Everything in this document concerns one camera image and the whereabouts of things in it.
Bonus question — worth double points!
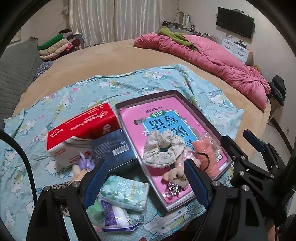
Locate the leopard print scrunchie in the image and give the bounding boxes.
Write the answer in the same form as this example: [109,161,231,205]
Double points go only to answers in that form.
[51,181,71,217]

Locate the pink plush toy with gem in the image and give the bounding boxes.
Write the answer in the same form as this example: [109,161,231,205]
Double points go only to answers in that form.
[163,147,201,198]

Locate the green floral tissue pack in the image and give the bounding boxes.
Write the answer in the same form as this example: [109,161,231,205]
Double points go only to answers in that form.
[98,175,149,212]

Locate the pink item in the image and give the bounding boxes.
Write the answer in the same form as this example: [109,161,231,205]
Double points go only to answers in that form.
[192,132,229,180]

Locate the floral white scrunchie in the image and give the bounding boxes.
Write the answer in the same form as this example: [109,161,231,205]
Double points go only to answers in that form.
[142,130,186,168]

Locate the purple white tissue pack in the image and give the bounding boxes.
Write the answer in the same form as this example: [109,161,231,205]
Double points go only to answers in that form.
[100,200,142,232]

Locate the purple shallow box tray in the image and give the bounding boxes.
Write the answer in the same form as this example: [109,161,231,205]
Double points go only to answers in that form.
[115,89,234,212]

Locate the red white tissue box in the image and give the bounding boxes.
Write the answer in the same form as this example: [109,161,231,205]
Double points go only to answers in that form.
[47,103,119,168]

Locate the dark blue small box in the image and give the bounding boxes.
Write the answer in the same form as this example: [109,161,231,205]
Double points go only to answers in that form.
[91,128,137,173]

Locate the Hello Kitty blue sheet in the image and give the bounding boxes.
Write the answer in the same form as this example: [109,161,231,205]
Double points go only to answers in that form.
[1,64,244,240]

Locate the pink quilted duvet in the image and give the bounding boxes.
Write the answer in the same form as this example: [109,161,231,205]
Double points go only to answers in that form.
[134,33,271,110]

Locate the white drawer cabinet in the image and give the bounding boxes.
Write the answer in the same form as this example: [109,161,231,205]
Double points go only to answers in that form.
[221,38,249,64]

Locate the green cloth on duvet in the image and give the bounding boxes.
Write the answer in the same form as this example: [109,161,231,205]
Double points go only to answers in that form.
[158,28,198,51]

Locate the dark patterned pillow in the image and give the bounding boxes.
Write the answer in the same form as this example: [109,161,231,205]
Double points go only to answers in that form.
[33,60,53,81]

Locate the beige bed blanket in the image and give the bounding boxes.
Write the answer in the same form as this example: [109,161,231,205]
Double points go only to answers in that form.
[13,40,271,159]

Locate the cluttered side desk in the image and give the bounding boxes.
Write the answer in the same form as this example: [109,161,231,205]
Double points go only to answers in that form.
[162,11,217,41]

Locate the grey quilted headboard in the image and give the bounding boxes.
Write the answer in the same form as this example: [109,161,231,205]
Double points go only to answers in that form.
[0,37,42,128]

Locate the stack of folded clothes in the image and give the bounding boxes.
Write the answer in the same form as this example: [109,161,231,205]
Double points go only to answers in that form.
[38,29,83,61]

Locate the white curtain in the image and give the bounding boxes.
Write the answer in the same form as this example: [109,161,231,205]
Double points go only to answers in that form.
[69,1,162,47]

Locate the black cable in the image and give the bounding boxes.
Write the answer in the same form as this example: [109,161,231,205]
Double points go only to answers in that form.
[0,129,39,202]

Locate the black wall television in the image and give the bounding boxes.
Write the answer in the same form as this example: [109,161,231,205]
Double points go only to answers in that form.
[216,7,255,39]

